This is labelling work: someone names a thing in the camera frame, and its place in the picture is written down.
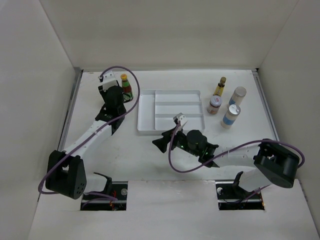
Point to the white divided plastic tray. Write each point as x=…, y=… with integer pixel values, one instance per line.
x=157, y=108

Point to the small yellow oil bottle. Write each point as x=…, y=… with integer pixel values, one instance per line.
x=220, y=87

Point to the left metal table rail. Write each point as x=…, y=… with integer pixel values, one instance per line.
x=69, y=110

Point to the metal table rail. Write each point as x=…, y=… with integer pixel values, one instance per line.
x=266, y=108
x=69, y=110

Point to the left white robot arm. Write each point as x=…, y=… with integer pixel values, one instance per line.
x=69, y=169

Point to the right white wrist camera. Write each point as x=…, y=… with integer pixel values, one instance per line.
x=180, y=120

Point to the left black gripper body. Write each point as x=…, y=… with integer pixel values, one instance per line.
x=102, y=92

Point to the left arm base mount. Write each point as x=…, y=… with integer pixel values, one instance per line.
x=113, y=198

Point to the yellow cap chili sauce bottle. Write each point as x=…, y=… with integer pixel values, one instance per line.
x=127, y=89

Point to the white lid brown sauce jar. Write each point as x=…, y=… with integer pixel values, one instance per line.
x=214, y=104

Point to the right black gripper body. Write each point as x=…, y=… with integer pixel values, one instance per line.
x=180, y=140

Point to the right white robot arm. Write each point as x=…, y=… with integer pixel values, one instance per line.
x=271, y=162

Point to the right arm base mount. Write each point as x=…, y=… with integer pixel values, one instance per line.
x=231, y=197

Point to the white flip cap shaker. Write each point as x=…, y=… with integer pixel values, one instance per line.
x=232, y=113

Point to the grey cap white shaker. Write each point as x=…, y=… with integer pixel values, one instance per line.
x=237, y=96

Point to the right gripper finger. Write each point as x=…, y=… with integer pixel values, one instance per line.
x=167, y=135
x=161, y=144

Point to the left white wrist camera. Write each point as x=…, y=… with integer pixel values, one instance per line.
x=107, y=80

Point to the right metal table rail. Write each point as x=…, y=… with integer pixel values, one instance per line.
x=266, y=108

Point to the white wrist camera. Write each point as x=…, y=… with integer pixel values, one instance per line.
x=107, y=80
x=180, y=120

